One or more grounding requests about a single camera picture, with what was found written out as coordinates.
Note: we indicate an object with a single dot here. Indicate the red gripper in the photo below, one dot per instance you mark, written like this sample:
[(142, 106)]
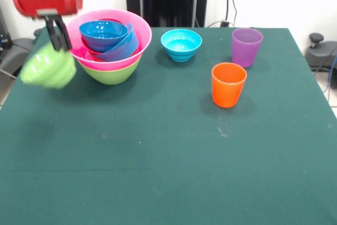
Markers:
[(47, 3)]

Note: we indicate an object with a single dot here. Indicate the orange cup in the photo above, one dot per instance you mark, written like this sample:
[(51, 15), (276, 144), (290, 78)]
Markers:
[(228, 86)]

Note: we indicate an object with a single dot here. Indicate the small red bowl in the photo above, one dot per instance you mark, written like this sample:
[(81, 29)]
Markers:
[(87, 48)]

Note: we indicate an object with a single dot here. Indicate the black round knob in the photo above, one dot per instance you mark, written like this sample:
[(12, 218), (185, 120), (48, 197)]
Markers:
[(37, 32)]

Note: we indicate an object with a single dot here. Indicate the large pink bowl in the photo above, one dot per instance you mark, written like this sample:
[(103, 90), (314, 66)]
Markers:
[(144, 35)]

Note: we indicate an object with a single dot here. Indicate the small green bowl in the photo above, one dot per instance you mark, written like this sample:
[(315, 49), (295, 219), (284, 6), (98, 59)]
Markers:
[(50, 67)]

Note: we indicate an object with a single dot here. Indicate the black equipment with knob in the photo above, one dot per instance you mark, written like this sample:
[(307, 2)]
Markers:
[(319, 53)]

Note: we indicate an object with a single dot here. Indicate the black and grey equipment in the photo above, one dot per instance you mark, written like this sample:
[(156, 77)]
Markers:
[(15, 51)]

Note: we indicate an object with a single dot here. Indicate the wide light blue bowl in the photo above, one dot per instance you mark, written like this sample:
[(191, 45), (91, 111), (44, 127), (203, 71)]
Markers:
[(123, 49)]

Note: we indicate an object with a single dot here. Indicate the small light blue footed bowl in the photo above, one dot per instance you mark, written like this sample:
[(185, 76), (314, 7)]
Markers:
[(181, 44)]

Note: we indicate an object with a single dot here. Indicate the purple cup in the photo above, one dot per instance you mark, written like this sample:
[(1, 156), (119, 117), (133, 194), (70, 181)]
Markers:
[(246, 49)]

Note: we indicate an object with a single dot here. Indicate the dark blue bowl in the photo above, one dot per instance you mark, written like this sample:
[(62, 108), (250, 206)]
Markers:
[(102, 35)]

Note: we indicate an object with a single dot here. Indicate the large green bowl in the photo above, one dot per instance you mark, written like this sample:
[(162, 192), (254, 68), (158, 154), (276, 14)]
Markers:
[(110, 76)]

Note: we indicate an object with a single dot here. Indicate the dark green tablecloth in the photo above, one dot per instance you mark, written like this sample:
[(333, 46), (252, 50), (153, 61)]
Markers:
[(237, 143)]

